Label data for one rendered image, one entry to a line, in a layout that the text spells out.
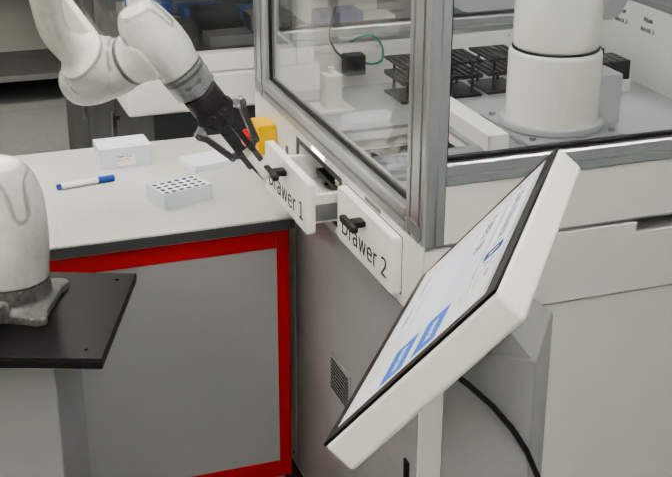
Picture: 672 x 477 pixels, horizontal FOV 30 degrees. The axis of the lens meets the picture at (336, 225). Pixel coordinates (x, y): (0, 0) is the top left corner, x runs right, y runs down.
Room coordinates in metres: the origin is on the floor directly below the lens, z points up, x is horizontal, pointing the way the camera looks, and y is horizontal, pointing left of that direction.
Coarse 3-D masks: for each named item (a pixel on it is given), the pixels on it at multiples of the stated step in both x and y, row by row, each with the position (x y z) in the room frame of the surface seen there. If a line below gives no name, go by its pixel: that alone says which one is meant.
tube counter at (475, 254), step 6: (486, 240) 1.57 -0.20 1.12; (480, 246) 1.57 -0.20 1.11; (474, 252) 1.57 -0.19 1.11; (480, 252) 1.53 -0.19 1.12; (468, 258) 1.57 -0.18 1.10; (474, 258) 1.53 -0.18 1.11; (468, 264) 1.53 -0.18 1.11; (474, 264) 1.49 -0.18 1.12; (462, 270) 1.53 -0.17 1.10; (468, 270) 1.49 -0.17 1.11; (462, 276) 1.49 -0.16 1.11; (468, 276) 1.45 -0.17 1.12; (456, 282) 1.49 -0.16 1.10; (462, 282) 1.45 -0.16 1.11; (456, 288) 1.45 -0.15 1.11; (462, 288) 1.41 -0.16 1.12; (450, 294) 1.45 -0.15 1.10
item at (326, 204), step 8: (296, 160) 2.58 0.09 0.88; (304, 160) 2.58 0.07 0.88; (312, 160) 2.59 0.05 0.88; (304, 168) 2.58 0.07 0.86; (312, 168) 2.59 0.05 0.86; (312, 176) 2.59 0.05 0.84; (320, 184) 2.56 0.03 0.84; (328, 192) 2.35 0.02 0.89; (336, 192) 2.35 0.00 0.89; (320, 200) 2.34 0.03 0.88; (328, 200) 2.35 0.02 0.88; (336, 200) 2.35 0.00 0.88; (320, 208) 2.34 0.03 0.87; (328, 208) 2.34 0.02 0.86; (336, 208) 2.35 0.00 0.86; (320, 216) 2.34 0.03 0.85; (328, 216) 2.34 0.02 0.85; (336, 216) 2.35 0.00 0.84
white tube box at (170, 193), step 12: (168, 180) 2.69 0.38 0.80; (180, 180) 2.69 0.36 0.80; (192, 180) 2.69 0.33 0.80; (204, 180) 2.69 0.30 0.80; (156, 192) 2.62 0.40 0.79; (168, 192) 2.62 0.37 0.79; (180, 192) 2.62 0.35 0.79; (192, 192) 2.64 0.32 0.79; (204, 192) 2.65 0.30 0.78; (156, 204) 2.62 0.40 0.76; (168, 204) 2.60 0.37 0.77; (180, 204) 2.62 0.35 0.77
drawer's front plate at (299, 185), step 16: (272, 144) 2.55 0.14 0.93; (272, 160) 2.53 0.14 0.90; (288, 160) 2.45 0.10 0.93; (288, 176) 2.43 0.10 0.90; (304, 176) 2.35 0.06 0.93; (272, 192) 2.54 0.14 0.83; (288, 192) 2.43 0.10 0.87; (304, 192) 2.33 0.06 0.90; (288, 208) 2.43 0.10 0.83; (304, 208) 2.33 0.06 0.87; (304, 224) 2.33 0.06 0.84
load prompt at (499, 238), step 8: (528, 184) 1.67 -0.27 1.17; (520, 192) 1.67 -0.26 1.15; (512, 200) 1.67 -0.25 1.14; (520, 200) 1.61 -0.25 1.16; (512, 208) 1.61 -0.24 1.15; (520, 208) 1.56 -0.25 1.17; (504, 216) 1.61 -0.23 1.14; (512, 216) 1.56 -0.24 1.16; (504, 224) 1.55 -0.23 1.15; (512, 224) 1.50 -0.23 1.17; (496, 232) 1.55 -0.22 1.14; (504, 232) 1.50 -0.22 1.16; (496, 240) 1.50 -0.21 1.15; (504, 240) 1.45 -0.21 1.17; (488, 248) 1.50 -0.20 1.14; (496, 248) 1.45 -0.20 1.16; (488, 256) 1.45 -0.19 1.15; (496, 256) 1.41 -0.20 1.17; (480, 264) 1.45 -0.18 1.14; (488, 264) 1.40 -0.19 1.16
